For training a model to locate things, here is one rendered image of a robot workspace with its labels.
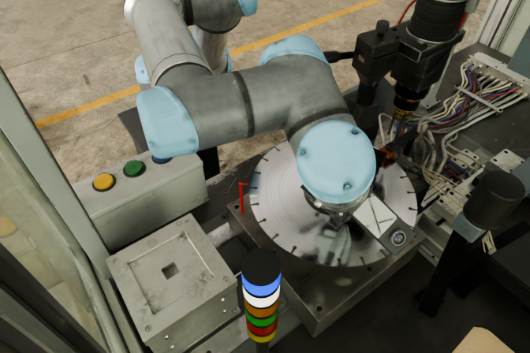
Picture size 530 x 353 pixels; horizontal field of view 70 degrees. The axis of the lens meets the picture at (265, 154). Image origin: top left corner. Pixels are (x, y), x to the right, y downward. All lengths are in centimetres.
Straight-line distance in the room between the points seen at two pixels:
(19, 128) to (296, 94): 37
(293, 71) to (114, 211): 58
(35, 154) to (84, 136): 186
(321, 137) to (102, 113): 231
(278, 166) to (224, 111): 43
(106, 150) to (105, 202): 147
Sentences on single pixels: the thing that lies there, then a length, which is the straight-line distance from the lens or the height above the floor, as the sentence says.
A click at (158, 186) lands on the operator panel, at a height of 89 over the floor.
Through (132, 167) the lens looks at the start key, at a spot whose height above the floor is 91.
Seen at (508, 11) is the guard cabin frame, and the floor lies 89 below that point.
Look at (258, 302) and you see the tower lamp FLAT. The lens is 47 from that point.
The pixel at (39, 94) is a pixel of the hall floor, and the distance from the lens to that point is 296.
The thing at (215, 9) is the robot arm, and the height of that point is 123.
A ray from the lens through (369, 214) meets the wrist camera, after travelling 55.
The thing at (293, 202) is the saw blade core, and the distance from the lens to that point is 74.
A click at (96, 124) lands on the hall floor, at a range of 254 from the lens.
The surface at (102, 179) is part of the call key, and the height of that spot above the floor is 91.
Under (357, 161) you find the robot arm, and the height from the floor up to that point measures 129.
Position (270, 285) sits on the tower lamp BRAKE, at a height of 115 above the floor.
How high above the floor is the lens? 155
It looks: 46 degrees down
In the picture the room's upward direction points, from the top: straight up
